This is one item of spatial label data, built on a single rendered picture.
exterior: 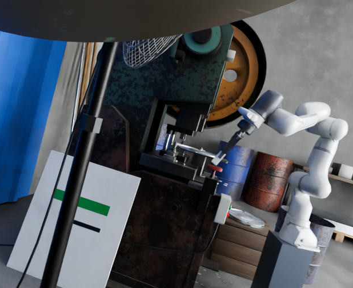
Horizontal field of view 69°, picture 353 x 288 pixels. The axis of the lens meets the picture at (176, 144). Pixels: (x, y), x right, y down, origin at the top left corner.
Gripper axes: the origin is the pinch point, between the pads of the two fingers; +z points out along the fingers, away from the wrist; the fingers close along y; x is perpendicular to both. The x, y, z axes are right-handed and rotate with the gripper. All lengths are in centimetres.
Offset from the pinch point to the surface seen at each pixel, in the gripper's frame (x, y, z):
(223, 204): -16.8, 5.2, 15.9
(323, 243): -107, 86, 1
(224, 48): 33, 14, -43
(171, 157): 17.2, 8.8, 16.0
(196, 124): 19.4, 25.8, -4.7
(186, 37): 48, 2, -33
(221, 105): 18, 70, -27
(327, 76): -74, 362, -215
